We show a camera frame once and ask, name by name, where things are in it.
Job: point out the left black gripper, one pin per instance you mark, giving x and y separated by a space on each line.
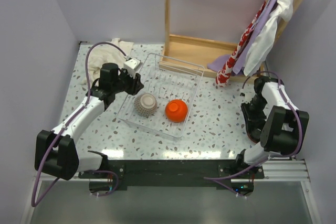
132 84

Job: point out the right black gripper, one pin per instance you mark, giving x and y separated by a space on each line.
254 121

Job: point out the brown patterned bowl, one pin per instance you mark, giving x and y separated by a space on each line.
145 105

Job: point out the white wire dish rack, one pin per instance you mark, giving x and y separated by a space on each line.
166 79

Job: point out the orange bowl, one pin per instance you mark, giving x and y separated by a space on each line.
176 111

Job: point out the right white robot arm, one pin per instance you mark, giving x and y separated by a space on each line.
273 123

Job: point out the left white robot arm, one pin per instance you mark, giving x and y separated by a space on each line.
56 152

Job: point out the cream crumpled cloth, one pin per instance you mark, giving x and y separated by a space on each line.
107 54

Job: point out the red white patterned cloth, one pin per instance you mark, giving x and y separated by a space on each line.
224 74

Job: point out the lilac cloth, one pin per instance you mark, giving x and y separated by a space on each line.
237 68

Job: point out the white hanging cloth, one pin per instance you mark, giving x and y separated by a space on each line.
264 41

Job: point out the wooden tray stand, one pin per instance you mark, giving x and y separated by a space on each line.
201 51

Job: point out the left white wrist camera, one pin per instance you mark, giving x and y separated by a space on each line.
132 65

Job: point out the aluminium rail frame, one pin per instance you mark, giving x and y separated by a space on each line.
283 195

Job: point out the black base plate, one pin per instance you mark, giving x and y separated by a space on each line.
219 173

